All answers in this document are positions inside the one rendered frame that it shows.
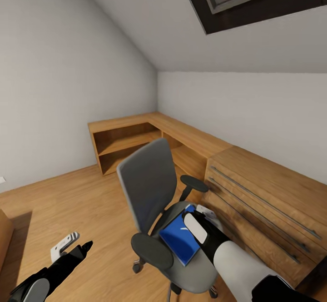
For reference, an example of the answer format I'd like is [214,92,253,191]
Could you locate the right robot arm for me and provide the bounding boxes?
[182,204,319,302]

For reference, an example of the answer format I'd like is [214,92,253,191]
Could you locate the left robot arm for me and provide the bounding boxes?
[8,232,93,302]

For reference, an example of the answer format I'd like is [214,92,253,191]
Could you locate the swivel chair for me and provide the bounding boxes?
[116,137,224,302]

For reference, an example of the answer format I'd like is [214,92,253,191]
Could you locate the folder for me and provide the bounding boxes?
[159,204,200,267]

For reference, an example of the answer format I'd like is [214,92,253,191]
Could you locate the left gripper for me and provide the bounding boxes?
[53,241,93,282]

